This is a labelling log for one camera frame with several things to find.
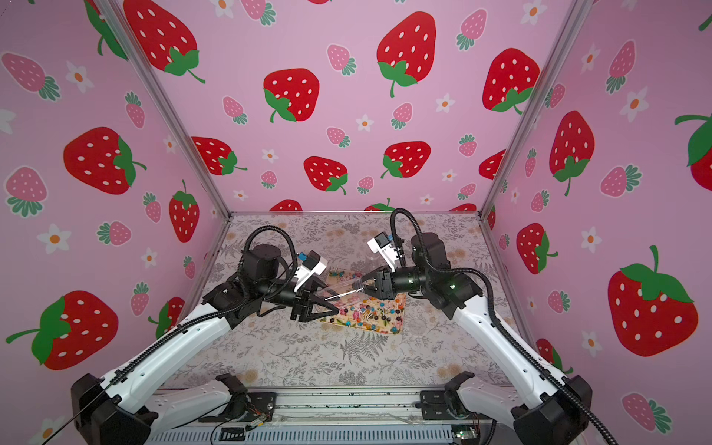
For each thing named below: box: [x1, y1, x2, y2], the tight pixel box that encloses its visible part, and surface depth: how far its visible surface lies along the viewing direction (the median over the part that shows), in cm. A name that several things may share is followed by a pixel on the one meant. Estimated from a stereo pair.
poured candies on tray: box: [329, 296, 404, 333], surface depth 92 cm
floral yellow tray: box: [318, 270, 407, 335], surface depth 92 cm
